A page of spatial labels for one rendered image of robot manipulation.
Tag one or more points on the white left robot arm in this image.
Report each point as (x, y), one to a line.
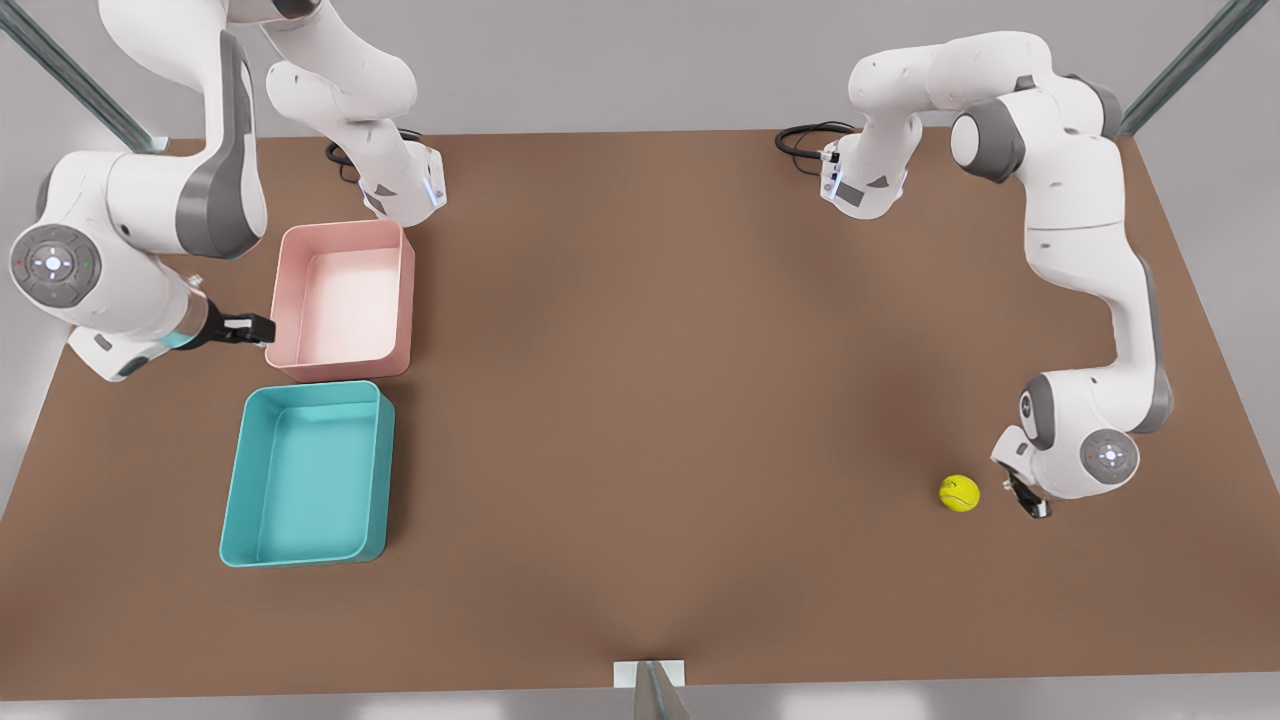
(1070, 200)

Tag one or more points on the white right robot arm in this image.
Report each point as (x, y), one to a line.
(150, 200)

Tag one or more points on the yellow tennis ball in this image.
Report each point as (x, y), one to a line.
(959, 493)

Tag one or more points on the pink rectangular tray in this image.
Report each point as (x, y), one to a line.
(342, 299)

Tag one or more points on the teal rectangular tray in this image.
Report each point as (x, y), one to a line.
(308, 474)

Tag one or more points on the silver frame post with foot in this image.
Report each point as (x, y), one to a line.
(655, 690)

